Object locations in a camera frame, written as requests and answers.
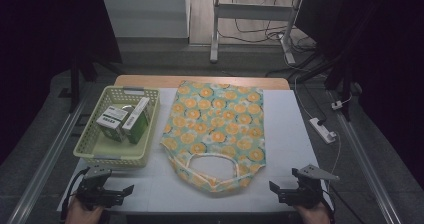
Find orange print cloth bag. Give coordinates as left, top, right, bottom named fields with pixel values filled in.
left=159, top=79, right=267, bottom=194

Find black plug with cable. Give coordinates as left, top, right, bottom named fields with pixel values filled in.
left=298, top=80, right=328, bottom=127

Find pale green plastic basket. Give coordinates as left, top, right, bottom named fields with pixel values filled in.
left=73, top=85, right=161, bottom=169

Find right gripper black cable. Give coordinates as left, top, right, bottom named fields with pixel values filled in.
left=319, top=179, right=359, bottom=224

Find white cabinet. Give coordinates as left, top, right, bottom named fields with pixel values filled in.
left=99, top=0, right=191, bottom=39

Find black cables under desk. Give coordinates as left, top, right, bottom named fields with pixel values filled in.
left=218, top=0, right=318, bottom=53

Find white power strip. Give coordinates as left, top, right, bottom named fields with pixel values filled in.
left=308, top=117, right=338, bottom=145

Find black curtain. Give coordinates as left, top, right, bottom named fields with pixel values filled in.
left=294, top=0, right=424, bottom=189
left=0, top=0, right=123, bottom=167

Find black stand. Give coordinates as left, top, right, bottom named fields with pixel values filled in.
left=324, top=58, right=364, bottom=122
left=58, top=50, right=116, bottom=115

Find person's right hand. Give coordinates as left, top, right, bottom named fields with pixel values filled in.
left=294, top=202, right=333, bottom=224

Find white table mat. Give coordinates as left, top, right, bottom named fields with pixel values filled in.
left=56, top=87, right=334, bottom=214

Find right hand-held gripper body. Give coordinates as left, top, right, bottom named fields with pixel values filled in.
left=289, top=164, right=340, bottom=209

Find small green white box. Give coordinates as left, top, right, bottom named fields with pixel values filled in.
left=95, top=105, right=130, bottom=143

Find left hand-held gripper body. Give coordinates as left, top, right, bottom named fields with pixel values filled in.
left=75, top=166, right=116, bottom=210

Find large green white box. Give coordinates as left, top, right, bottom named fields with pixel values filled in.
left=121, top=96, right=152, bottom=145

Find white standing desk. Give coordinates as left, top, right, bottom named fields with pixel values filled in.
left=99, top=0, right=344, bottom=65

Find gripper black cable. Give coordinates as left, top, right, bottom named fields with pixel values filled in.
left=59, top=167, right=92, bottom=220
left=319, top=179, right=359, bottom=224

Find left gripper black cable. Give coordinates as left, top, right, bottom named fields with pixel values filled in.
left=59, top=167, right=92, bottom=220

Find aluminium rail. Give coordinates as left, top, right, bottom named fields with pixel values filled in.
left=6, top=83, right=94, bottom=224
left=328, top=90, right=405, bottom=224

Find person's left hand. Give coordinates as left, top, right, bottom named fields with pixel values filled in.
left=64, top=197, right=106, bottom=224

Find thin white cable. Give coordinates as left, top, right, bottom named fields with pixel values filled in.
left=283, top=47, right=343, bottom=188

